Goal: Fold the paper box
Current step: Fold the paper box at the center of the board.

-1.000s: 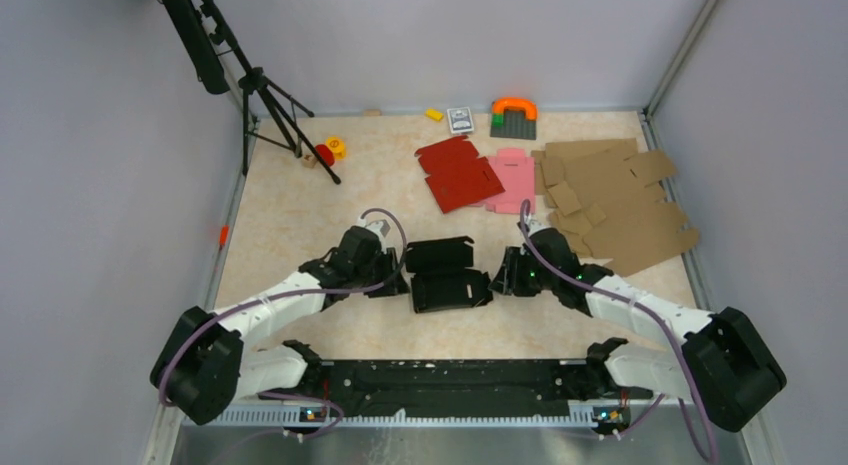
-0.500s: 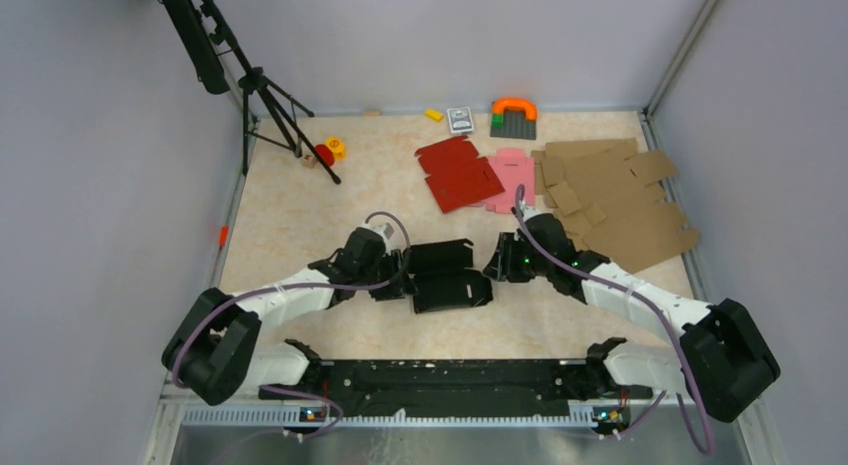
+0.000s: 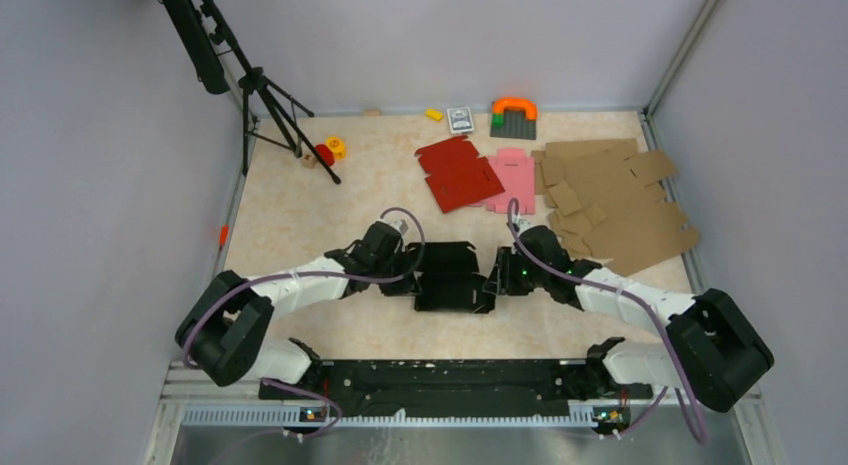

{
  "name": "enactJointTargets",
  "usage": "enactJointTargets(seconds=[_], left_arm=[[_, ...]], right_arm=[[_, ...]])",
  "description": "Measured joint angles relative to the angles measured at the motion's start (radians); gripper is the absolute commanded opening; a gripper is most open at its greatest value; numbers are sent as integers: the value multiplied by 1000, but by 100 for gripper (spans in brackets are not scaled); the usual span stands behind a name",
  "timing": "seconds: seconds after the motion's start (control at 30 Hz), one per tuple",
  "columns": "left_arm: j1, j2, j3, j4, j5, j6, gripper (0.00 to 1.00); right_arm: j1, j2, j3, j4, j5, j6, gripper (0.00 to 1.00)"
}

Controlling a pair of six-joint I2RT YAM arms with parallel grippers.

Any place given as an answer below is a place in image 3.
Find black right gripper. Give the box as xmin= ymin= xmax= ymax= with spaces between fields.
xmin=483 ymin=246 xmax=549 ymax=296

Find black corrugated paper box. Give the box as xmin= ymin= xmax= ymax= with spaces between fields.
xmin=406 ymin=241 xmax=496 ymax=314

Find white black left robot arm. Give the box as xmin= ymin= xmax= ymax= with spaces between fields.
xmin=175 ymin=219 xmax=413 ymax=399

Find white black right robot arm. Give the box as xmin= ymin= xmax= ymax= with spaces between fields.
xmin=484 ymin=225 xmax=775 ymax=412

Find playing card deck box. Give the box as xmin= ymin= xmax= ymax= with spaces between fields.
xmin=446 ymin=107 xmax=475 ymax=135

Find pink flat cardboard sheet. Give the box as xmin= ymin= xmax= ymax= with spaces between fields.
xmin=483 ymin=148 xmax=536 ymax=215

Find red flat cardboard sheet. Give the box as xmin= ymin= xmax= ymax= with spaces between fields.
xmin=414 ymin=135 xmax=505 ymax=214

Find red yellow toy spool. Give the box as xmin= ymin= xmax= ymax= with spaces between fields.
xmin=315 ymin=136 xmax=347 ymax=167

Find small wooden cube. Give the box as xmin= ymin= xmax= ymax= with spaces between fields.
xmin=301 ymin=155 xmax=317 ymax=169

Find brown flat cardboard sheets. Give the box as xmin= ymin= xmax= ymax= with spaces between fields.
xmin=532 ymin=139 xmax=700 ymax=276

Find yellow small block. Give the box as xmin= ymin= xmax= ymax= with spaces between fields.
xmin=425 ymin=108 xmax=444 ymax=122

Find grey building baseplate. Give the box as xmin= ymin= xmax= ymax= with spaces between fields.
xmin=490 ymin=111 xmax=537 ymax=140

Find orange arch toy block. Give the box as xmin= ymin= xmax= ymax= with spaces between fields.
xmin=491 ymin=97 xmax=538 ymax=121

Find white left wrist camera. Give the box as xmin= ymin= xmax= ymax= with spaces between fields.
xmin=379 ymin=213 xmax=409 ymax=240

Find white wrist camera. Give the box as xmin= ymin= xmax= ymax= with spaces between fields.
xmin=379 ymin=213 xmax=409 ymax=240
xmin=508 ymin=216 xmax=534 ymax=236

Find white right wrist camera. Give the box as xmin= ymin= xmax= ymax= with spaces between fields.
xmin=508 ymin=216 xmax=534 ymax=236

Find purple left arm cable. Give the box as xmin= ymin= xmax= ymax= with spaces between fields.
xmin=181 ymin=206 xmax=427 ymax=443

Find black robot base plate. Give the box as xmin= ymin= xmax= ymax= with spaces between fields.
xmin=297 ymin=359 xmax=654 ymax=418

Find orange clip on frame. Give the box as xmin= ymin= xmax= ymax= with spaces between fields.
xmin=218 ymin=225 xmax=230 ymax=248

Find black camera tripod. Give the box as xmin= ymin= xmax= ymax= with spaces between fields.
xmin=157 ymin=0 xmax=342 ymax=185

